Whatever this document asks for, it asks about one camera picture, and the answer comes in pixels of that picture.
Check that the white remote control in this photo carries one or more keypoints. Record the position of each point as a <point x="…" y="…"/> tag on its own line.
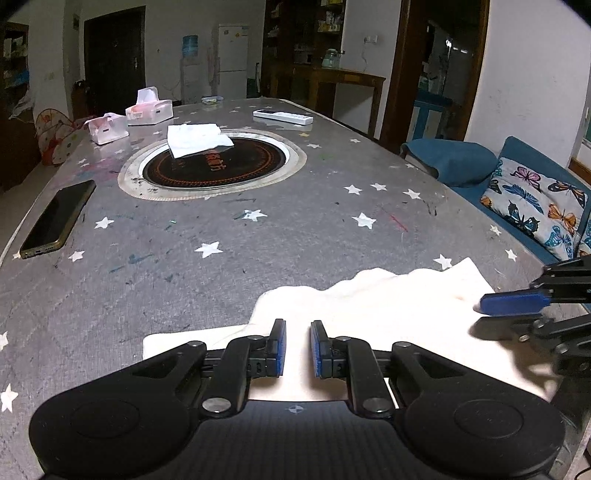
<point x="282" y="117"/>

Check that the wooden side table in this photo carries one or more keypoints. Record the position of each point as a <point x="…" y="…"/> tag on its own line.
<point x="341" y="81"/>

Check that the pale green kettle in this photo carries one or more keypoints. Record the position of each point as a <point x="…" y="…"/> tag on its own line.
<point x="330" y="59"/>

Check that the white wall socket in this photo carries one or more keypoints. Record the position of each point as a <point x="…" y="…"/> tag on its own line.
<point x="371" y="39"/>

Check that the folded white cloth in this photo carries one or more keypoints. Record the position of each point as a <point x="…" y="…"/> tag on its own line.
<point x="194" y="138"/>

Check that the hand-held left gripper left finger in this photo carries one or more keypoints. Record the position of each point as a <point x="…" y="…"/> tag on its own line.
<point x="280" y="347"/>

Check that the white refrigerator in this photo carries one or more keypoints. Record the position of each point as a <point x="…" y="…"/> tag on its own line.
<point x="233" y="60"/>

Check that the small blue white packet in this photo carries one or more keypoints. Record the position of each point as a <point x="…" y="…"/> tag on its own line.
<point x="213" y="99"/>

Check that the black smartphone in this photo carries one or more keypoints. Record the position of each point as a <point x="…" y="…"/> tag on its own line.
<point x="57" y="217"/>

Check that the butterfly print cushion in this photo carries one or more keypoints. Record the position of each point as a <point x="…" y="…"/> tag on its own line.
<point x="531" y="198"/>

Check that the plain blue cushion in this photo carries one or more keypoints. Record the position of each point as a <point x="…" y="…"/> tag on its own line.
<point x="455" y="161"/>

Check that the dark wooden door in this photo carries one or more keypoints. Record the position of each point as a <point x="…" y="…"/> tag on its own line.
<point x="113" y="60"/>

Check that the dark wooden shelf cabinet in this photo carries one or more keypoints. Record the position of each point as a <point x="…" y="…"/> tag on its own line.
<point x="302" y="32"/>

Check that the white garment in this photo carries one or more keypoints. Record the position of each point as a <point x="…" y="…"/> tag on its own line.
<point x="406" y="318"/>

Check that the round black induction cooktop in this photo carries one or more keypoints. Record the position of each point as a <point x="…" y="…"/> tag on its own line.
<point x="240" y="170"/>

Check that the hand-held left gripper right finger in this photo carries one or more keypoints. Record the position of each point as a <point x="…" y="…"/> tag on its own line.
<point x="316" y="349"/>

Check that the white pink tissue box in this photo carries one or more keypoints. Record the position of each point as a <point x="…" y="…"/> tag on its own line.
<point x="107" y="130"/>
<point x="150" y="110"/>

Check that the blue table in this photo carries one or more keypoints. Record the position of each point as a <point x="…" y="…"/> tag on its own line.
<point x="431" y="104"/>

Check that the blue sofa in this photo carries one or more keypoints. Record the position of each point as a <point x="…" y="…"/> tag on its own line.
<point x="521" y="157"/>

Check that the water dispenser with blue bottle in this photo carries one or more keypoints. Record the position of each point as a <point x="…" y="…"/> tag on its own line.
<point x="190" y="69"/>

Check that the grey star-print tablecloth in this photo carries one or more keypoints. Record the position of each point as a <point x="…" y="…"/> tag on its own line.
<point x="277" y="258"/>

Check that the dark bookshelf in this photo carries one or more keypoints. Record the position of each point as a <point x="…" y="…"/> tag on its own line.
<point x="16" y="106"/>

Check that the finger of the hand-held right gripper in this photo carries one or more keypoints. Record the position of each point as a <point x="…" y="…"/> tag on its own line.
<point x="538" y="330"/>
<point x="512" y="302"/>

